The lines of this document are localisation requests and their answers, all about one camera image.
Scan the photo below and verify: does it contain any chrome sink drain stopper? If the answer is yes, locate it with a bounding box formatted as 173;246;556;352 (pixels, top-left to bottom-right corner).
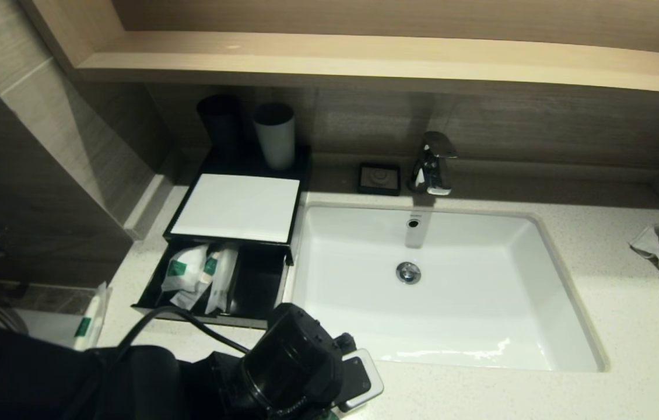
395;261;422;285

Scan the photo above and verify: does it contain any chrome sink faucet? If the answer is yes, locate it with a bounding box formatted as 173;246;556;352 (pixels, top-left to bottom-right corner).
408;131;458;196

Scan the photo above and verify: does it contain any long slim toothbrush packet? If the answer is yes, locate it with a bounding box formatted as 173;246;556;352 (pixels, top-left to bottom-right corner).
72;282;112;352

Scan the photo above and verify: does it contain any small square green-label packet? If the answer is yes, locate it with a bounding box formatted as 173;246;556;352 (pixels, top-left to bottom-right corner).
160;244;209;292

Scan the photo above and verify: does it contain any black plastic cup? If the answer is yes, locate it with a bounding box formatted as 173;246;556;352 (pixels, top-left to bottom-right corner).
197;94;244;157

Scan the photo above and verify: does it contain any flat silver sachet green label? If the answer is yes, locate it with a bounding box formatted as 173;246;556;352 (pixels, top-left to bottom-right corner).
170;251;219;311

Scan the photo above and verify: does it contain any black amenity drawer box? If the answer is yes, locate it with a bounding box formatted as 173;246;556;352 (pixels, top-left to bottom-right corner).
163;140;312;267

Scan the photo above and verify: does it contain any black square soap dish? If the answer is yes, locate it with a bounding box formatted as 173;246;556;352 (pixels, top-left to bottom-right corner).
356;162;402;196

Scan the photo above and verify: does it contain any wooden wall shelf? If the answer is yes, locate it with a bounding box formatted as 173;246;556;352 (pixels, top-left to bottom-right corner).
17;0;659;97

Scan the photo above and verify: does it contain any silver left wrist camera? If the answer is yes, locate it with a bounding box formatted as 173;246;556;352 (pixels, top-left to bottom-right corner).
336;348;385;413

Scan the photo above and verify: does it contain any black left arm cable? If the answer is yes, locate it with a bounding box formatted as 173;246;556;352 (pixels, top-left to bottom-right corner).
113;306;250;358

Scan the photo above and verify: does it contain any light grey plastic cup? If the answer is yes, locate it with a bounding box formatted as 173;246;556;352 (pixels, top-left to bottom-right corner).
252;102;296;171

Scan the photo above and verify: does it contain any black glossy box drawer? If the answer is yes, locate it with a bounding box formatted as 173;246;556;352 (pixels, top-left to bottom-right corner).
133;240;290;330

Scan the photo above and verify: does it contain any white ceramic sink basin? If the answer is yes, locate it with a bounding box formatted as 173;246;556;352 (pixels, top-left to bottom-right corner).
284;202;609;373

